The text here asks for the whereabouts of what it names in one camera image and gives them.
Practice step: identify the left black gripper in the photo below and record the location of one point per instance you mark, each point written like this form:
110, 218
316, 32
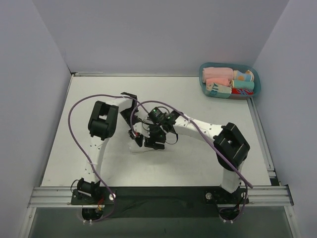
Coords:
131, 131

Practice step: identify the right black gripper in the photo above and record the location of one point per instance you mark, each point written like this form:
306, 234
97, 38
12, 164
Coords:
154, 143

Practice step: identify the white towel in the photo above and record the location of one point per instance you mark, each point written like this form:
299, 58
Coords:
135, 148

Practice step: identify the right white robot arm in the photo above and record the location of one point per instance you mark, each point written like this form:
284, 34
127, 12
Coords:
227, 141

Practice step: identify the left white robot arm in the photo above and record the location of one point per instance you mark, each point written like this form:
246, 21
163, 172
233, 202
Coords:
101, 126

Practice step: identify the patterned white-teal rolled towel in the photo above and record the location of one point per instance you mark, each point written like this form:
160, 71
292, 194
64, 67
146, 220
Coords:
217, 90

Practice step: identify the pink rolled towel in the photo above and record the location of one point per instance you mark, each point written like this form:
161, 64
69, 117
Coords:
216, 72

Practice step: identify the salmon rolled towel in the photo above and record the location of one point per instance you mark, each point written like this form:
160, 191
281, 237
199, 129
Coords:
219, 81

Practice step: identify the red patterned rolled towel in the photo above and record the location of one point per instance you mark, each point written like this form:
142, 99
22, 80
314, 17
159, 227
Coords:
242, 92

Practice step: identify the teal plastic basket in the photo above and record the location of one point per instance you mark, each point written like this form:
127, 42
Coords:
239, 67

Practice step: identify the cartoon print rolled towel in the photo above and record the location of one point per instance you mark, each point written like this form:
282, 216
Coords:
246, 76

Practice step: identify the teal rolled towel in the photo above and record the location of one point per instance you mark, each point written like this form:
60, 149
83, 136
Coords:
243, 84

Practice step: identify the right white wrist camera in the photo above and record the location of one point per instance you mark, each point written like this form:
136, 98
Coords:
142, 128

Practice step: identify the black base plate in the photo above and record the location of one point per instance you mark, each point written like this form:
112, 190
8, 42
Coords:
162, 202

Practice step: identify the aluminium frame rail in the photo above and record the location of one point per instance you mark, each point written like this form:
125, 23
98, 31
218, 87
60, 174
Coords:
256, 196

